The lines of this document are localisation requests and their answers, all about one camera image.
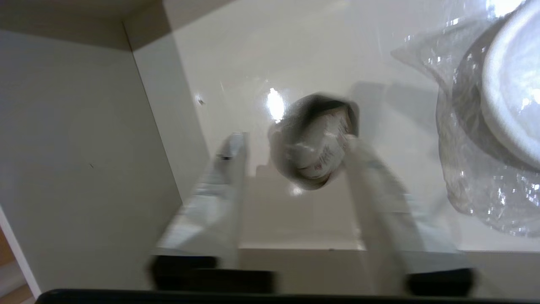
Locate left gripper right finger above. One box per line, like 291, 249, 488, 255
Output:
344, 135, 476, 297

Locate white slippers in plastic bag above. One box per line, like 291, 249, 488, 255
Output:
390, 0, 540, 237

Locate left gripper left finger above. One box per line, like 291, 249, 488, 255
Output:
148, 132, 275, 293

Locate white cabinet drawer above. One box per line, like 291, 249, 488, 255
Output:
0, 0, 540, 298

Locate black tape roll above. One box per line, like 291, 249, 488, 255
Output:
268, 93, 360, 190

